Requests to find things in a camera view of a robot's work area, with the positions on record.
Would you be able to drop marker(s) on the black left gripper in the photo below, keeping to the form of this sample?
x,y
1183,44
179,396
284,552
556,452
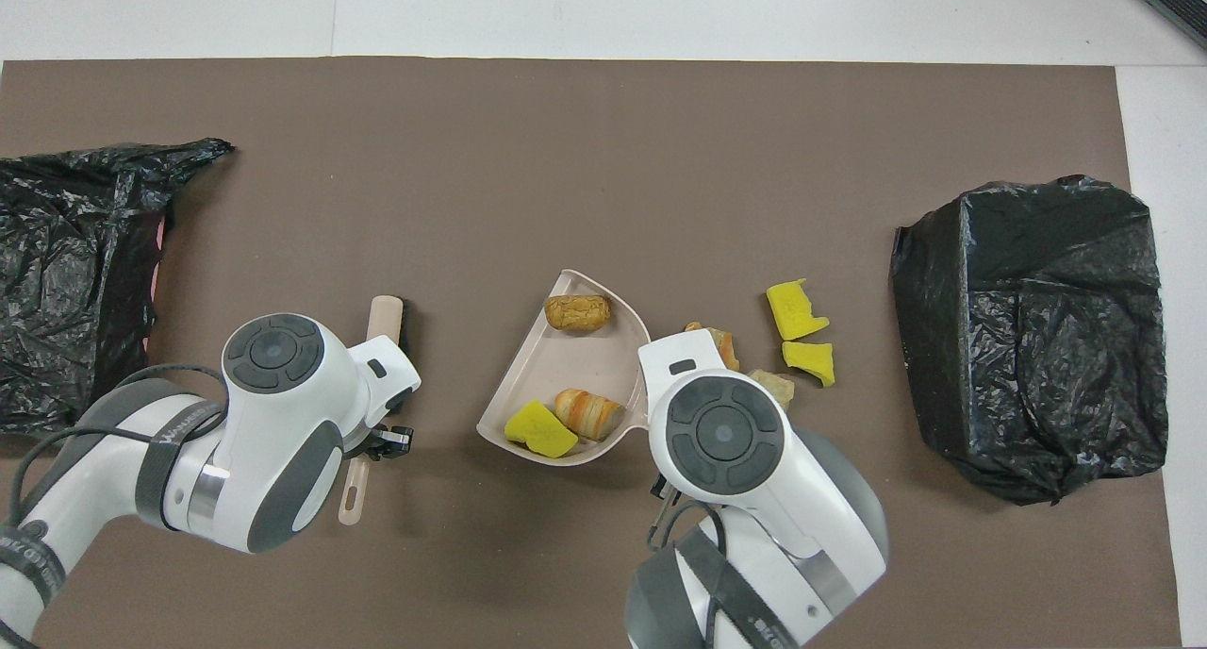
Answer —
x,y
368,444

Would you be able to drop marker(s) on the yellow sponge piece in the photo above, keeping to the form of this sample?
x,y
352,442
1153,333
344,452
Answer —
x,y
811,359
795,311
539,430

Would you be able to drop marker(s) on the toy croissant piece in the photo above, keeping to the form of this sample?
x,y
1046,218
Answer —
x,y
726,347
589,415
778,385

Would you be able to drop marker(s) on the beige plastic dustpan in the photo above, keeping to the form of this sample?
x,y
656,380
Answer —
x,y
585,366

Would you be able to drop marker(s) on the brown toy bread roll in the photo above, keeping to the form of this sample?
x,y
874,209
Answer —
x,y
577,313

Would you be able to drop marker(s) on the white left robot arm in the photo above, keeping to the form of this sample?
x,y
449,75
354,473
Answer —
x,y
283,413

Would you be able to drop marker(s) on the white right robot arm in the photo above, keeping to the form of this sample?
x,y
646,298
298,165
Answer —
x,y
754,498

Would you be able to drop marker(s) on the pink plastic bin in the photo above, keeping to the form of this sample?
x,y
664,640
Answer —
x,y
160,234

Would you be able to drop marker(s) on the black bin bag over pink bin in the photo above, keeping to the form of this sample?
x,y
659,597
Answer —
x,y
57,347

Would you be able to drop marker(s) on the black bin bag liner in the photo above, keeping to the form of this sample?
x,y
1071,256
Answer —
x,y
1037,253

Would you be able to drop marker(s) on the brown table mat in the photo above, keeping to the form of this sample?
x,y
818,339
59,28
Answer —
x,y
603,111

